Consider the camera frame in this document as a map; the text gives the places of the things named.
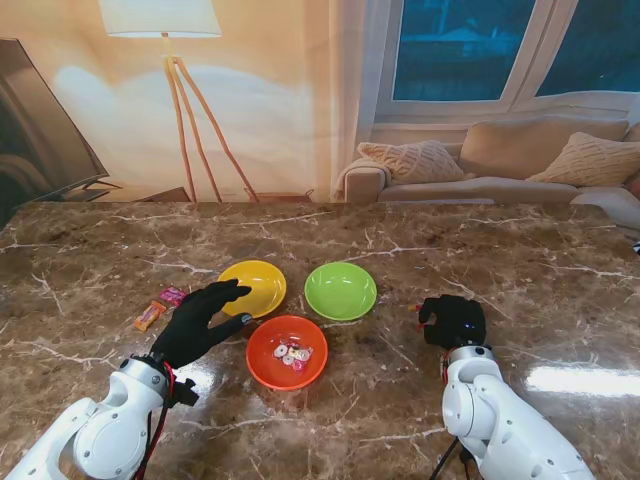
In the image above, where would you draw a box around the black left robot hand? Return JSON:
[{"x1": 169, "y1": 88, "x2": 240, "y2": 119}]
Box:
[{"x1": 149, "y1": 278, "x2": 254, "y2": 370}]

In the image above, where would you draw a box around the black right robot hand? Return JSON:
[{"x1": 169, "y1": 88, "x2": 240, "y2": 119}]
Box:
[{"x1": 417, "y1": 294, "x2": 488, "y2": 350}]

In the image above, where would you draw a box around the orange candy bar wrapper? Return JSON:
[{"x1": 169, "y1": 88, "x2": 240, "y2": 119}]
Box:
[{"x1": 133, "y1": 299, "x2": 167, "y2": 332}]

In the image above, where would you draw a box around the clear ring candy packet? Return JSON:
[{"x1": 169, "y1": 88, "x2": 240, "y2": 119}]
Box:
[{"x1": 271, "y1": 337, "x2": 315, "y2": 374}]

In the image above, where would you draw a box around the pink candy packet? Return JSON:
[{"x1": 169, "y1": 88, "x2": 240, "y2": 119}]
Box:
[{"x1": 159, "y1": 285, "x2": 189, "y2": 307}]

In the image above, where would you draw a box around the yellow plastic bowl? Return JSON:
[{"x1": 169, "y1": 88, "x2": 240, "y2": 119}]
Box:
[{"x1": 217, "y1": 259, "x2": 288, "y2": 320}]

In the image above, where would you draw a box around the orange plastic bowl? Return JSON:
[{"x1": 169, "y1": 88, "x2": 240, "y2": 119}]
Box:
[{"x1": 246, "y1": 314, "x2": 330, "y2": 392}]

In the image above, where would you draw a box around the green plastic bowl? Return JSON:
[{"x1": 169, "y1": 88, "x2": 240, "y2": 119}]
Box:
[{"x1": 304, "y1": 261, "x2": 378, "y2": 322}]

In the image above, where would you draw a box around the cream knitted pillow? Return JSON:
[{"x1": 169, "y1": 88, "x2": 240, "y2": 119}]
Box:
[
  {"x1": 527, "y1": 132, "x2": 640, "y2": 187},
  {"x1": 357, "y1": 139, "x2": 476, "y2": 185}
]

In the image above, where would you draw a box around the beige sofa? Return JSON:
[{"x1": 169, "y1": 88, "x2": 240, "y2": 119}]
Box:
[{"x1": 337, "y1": 117, "x2": 640, "y2": 231}]

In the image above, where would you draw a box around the flat screen television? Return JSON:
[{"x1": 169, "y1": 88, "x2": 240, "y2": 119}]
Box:
[{"x1": 0, "y1": 37, "x2": 121, "y2": 202}]

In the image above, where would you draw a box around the light sheer curtain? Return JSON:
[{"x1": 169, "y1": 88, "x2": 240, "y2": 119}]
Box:
[{"x1": 319, "y1": 0, "x2": 401, "y2": 201}]

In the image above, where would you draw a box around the white framed window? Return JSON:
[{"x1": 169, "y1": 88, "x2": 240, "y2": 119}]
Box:
[{"x1": 374, "y1": 0, "x2": 640, "y2": 124}]

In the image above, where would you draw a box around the wooden tripod floor lamp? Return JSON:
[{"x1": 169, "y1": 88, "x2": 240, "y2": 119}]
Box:
[{"x1": 98, "y1": 0, "x2": 261, "y2": 204}]

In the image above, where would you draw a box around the red black left arm cable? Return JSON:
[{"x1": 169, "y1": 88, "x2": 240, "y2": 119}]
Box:
[{"x1": 132, "y1": 363, "x2": 175, "y2": 480}]

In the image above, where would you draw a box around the red black arm cable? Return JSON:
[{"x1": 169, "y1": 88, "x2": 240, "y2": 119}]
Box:
[
  {"x1": 132, "y1": 363, "x2": 175, "y2": 480},
  {"x1": 427, "y1": 437, "x2": 476, "y2": 480}
]

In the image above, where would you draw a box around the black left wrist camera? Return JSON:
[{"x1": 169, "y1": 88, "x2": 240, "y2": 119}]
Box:
[{"x1": 169, "y1": 377, "x2": 200, "y2": 407}]

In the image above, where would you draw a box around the red black right arm cable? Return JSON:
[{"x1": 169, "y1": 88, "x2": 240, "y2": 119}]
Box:
[{"x1": 427, "y1": 437, "x2": 476, "y2": 480}]

